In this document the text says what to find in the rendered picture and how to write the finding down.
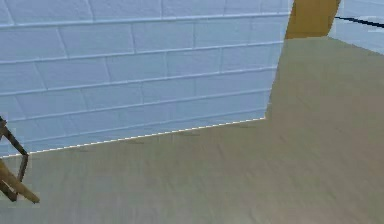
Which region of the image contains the yellow-brown room door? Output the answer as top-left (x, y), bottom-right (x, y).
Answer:
top-left (284, 0), bottom-right (342, 40)

